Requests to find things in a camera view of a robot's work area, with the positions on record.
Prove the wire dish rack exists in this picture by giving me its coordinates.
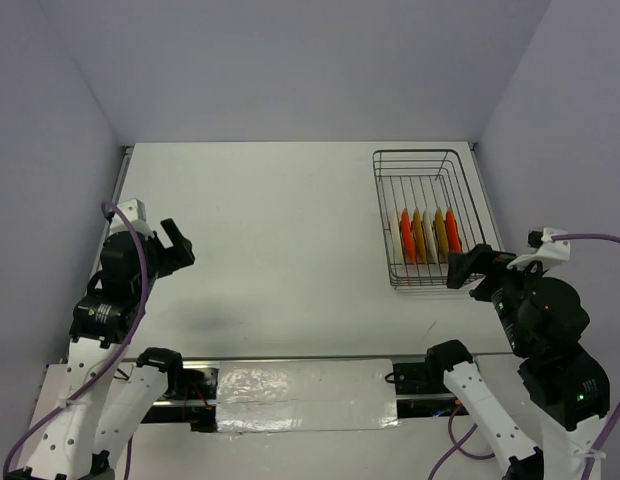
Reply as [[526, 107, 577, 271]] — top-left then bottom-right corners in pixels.
[[372, 146, 501, 294]]

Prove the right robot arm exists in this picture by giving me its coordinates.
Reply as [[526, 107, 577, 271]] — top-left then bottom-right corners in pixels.
[[424, 232, 620, 479]]

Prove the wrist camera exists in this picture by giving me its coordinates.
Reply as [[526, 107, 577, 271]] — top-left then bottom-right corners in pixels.
[[108, 199, 153, 237], [507, 227, 571, 272]]

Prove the purple cable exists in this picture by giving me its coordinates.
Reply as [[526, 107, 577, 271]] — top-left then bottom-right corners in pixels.
[[2, 200, 154, 474], [429, 232, 620, 480]]

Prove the orange plate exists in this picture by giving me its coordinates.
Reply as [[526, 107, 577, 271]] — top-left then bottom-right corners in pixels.
[[399, 208, 417, 264], [444, 207, 462, 252]]

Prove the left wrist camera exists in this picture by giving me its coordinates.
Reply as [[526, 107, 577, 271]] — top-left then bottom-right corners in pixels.
[[108, 199, 153, 237]]

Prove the metal base rail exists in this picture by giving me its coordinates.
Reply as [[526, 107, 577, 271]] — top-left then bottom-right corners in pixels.
[[141, 357, 459, 434]]

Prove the cream plate with black mark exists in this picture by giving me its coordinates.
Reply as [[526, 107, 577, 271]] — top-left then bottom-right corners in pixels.
[[388, 210, 404, 265]]

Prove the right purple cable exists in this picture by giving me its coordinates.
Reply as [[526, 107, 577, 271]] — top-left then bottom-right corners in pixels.
[[429, 232, 620, 480]]

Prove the yellow patterned plate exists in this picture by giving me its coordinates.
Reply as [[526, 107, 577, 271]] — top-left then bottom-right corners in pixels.
[[412, 208, 427, 263]]

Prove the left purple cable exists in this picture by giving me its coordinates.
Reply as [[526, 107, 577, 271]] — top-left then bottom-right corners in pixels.
[[2, 200, 154, 474]]

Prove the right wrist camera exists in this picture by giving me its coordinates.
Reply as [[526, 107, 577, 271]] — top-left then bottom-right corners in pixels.
[[507, 227, 571, 272]]

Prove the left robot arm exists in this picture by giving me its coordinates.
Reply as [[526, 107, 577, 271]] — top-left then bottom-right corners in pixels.
[[3, 218, 195, 479]]

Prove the silver foil tape sheet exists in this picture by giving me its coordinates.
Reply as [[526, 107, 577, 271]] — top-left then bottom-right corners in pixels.
[[216, 359, 399, 434]]

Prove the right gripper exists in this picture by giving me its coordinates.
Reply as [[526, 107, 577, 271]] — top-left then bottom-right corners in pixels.
[[444, 237, 548, 352]]

